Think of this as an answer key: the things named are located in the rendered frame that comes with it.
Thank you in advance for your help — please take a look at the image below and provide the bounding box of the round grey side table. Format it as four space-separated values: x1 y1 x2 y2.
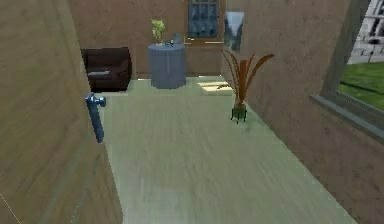
147 43 187 90

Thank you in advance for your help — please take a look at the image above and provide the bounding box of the brown leafed potted plant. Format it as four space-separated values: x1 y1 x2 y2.
216 50 276 125

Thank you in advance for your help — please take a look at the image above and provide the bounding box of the small green house plant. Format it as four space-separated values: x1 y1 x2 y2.
151 19 167 47

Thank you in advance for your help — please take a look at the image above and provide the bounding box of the dark paned window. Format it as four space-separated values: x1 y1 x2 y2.
185 0 225 45

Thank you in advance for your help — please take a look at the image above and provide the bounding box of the dark brown armchair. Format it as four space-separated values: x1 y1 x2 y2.
80 47 133 93

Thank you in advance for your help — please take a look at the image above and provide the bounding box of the brown wooden room door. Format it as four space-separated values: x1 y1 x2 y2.
0 0 124 224

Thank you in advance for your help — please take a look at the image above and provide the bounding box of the large grey framed window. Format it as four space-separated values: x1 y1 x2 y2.
310 0 384 142

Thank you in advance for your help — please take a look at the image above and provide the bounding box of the framed wall picture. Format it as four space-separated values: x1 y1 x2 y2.
223 11 245 53

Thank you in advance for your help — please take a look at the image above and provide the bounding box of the blue door handle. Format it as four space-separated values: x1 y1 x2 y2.
84 92 107 144

